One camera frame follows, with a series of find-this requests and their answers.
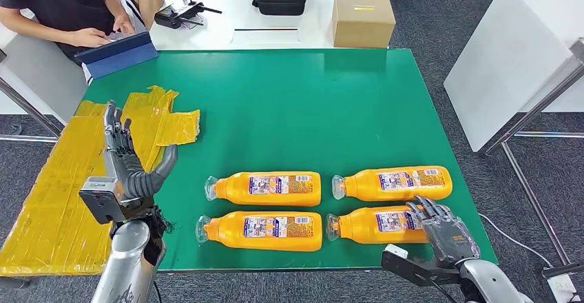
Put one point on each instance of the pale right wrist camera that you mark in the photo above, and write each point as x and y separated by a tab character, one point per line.
396	251

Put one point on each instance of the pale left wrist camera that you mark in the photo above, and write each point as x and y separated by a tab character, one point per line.
100	198

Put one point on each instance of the metal stand frame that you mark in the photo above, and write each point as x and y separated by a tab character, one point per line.
538	105

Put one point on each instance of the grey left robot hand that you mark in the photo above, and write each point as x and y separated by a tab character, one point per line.
130	175

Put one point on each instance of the white power strip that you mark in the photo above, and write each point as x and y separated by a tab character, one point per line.
563	289

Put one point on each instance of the white desk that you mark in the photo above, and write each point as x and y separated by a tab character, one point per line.
36	77

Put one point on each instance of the black remote controller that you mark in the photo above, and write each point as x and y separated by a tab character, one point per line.
171	17

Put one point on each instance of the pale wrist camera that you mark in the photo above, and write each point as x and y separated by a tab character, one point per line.
100	198
396	251

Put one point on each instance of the metal table leg frame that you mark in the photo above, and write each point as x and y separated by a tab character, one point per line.
27	105

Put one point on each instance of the green table mat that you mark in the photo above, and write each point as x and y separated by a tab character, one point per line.
283	109

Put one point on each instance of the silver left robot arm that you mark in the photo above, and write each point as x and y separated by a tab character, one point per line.
125	260

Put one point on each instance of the yellow taped plastic sheet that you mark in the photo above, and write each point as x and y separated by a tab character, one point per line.
54	178

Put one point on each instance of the blue tablet case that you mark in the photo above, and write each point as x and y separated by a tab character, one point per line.
118	57

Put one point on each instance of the orange detergent bottle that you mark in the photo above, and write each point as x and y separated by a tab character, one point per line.
360	230
365	190
273	198
273	245

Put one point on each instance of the large white table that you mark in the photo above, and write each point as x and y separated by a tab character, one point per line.
515	54

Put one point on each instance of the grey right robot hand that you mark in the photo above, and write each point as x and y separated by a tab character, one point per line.
449	239

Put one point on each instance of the brown cardboard box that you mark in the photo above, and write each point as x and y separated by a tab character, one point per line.
362	22

